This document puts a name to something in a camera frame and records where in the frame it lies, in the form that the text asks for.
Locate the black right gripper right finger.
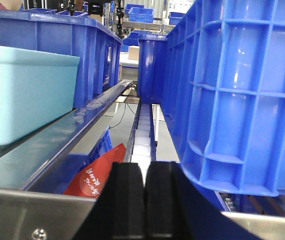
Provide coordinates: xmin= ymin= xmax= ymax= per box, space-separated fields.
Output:
xmin=145 ymin=161 xmax=259 ymax=240

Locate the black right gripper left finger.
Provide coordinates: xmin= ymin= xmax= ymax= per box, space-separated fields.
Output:
xmin=72 ymin=162 xmax=145 ymax=240

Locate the light teal plastic bin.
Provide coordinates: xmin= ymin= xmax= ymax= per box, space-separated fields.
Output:
xmin=0 ymin=46 xmax=80 ymax=146

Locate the small blue bin below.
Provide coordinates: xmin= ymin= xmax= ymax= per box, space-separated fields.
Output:
xmin=29 ymin=128 xmax=113 ymax=194

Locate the red printed package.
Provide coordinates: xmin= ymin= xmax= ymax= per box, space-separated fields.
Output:
xmin=63 ymin=143 xmax=126 ymax=198

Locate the white roller track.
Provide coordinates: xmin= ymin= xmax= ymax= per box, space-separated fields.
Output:
xmin=124 ymin=102 xmax=158 ymax=165

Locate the large blue crate right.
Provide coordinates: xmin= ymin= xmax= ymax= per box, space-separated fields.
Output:
xmin=161 ymin=0 xmax=285 ymax=197

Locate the large blue crate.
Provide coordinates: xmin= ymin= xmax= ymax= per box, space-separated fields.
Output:
xmin=161 ymin=0 xmax=285 ymax=197
xmin=0 ymin=8 xmax=123 ymax=108

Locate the blue crate behind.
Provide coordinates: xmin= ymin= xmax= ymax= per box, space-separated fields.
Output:
xmin=137 ymin=33 xmax=168 ymax=105

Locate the cardboard box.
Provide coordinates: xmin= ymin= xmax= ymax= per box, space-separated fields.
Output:
xmin=128 ymin=45 xmax=140 ymax=61

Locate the large blue crate left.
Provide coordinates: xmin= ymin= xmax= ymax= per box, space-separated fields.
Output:
xmin=0 ymin=8 xmax=123 ymax=108

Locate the black floor cable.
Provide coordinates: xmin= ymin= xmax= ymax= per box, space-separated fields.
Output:
xmin=108 ymin=102 xmax=140 ymax=130

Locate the steel front frame bar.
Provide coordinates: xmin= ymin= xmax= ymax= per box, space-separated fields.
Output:
xmin=0 ymin=188 xmax=285 ymax=240

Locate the steel conveyor rail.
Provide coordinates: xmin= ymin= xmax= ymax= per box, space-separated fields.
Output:
xmin=0 ymin=79 xmax=132 ymax=191

